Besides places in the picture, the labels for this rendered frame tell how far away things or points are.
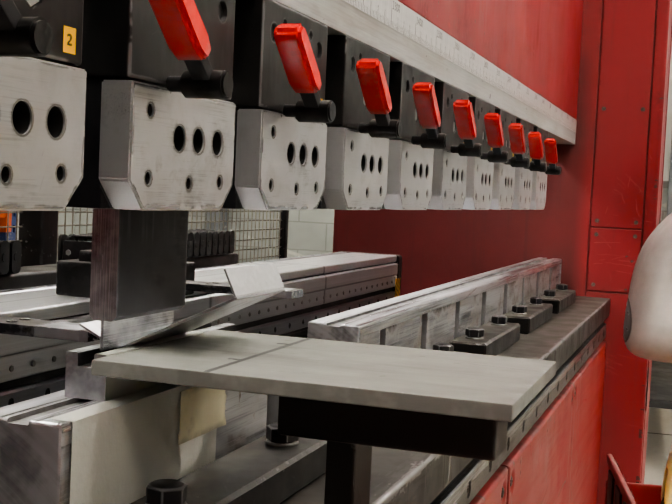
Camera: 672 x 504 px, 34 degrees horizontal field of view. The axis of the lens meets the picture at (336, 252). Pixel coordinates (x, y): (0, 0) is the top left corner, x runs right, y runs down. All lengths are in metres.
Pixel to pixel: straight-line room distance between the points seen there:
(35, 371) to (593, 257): 1.96
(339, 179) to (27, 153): 0.50
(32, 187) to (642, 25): 2.40
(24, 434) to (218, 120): 0.26
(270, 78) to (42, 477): 0.37
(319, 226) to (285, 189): 7.54
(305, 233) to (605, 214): 5.78
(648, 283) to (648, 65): 1.75
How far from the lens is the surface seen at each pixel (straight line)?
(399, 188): 1.23
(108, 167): 0.67
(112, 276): 0.73
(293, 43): 0.83
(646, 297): 1.14
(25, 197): 0.58
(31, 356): 1.10
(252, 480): 0.79
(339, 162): 1.03
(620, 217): 2.84
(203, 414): 0.82
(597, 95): 2.86
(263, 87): 0.86
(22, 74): 0.58
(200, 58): 0.68
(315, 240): 8.44
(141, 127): 0.68
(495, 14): 1.76
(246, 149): 0.85
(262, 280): 0.76
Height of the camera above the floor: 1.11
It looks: 3 degrees down
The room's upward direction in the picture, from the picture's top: 3 degrees clockwise
